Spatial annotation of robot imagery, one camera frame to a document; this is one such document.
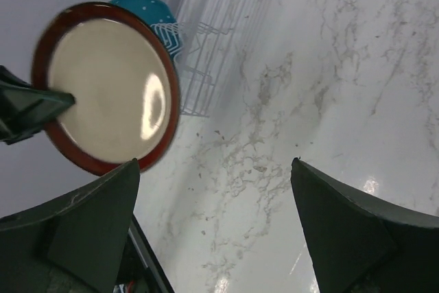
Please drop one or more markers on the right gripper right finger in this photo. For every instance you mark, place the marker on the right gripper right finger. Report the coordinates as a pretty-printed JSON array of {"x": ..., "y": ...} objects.
[{"x": 360, "y": 243}]

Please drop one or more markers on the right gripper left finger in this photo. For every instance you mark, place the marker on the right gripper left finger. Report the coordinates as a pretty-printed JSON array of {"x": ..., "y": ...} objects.
[{"x": 73, "y": 243}]

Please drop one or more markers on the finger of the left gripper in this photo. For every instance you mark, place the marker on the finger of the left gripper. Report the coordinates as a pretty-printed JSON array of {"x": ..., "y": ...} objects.
[{"x": 25, "y": 110}]

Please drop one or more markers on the brown rimmed beige plate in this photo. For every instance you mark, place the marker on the brown rimmed beige plate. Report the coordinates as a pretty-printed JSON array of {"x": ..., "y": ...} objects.
[{"x": 124, "y": 83}]

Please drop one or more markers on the blue scalloped plate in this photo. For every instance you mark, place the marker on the blue scalloped plate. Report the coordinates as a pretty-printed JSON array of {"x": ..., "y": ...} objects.
[{"x": 157, "y": 15}]

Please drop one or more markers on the white wire dish rack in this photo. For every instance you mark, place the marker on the white wire dish rack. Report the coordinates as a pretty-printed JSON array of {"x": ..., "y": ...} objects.
[{"x": 208, "y": 40}]

